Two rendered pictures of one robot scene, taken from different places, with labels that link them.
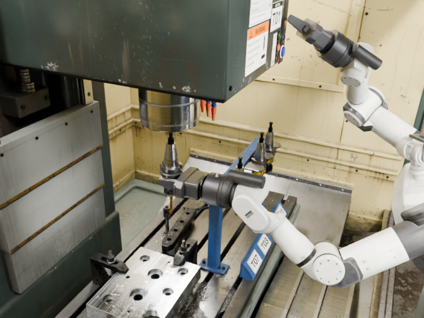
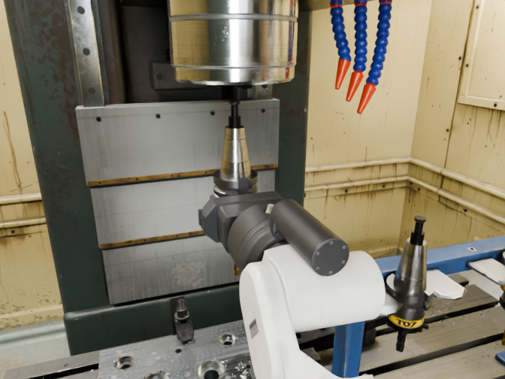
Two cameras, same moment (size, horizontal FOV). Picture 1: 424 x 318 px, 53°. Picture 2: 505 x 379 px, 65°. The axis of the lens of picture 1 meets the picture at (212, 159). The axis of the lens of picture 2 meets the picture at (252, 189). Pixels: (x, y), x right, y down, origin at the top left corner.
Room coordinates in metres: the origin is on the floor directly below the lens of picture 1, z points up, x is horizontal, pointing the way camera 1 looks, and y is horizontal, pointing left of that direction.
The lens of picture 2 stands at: (0.71, -0.30, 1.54)
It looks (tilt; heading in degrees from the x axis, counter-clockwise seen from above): 20 degrees down; 48
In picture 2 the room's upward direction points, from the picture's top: straight up
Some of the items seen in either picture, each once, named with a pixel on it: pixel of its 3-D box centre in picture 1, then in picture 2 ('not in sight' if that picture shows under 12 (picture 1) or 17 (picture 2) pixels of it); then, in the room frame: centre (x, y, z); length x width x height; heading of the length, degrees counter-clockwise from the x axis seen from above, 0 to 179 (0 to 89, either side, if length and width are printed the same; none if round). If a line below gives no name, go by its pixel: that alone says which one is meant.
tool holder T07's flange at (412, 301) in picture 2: not in sight; (408, 291); (1.19, -0.09, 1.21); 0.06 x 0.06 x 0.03
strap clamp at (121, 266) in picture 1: (110, 269); (182, 327); (1.06, 0.32, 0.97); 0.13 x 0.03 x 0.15; 67
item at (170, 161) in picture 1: (170, 153); (234, 150); (1.04, 0.11, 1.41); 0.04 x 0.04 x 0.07
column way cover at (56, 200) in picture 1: (56, 192); (189, 202); (1.22, 0.52, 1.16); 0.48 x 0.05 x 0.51; 157
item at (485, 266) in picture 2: (254, 167); (497, 272); (1.35, -0.16, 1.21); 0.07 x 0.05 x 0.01; 67
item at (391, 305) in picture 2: not in sight; (375, 298); (1.14, -0.07, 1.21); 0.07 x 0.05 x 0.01; 67
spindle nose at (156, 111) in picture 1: (170, 100); (233, 30); (1.04, 0.11, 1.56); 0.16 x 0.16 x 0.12
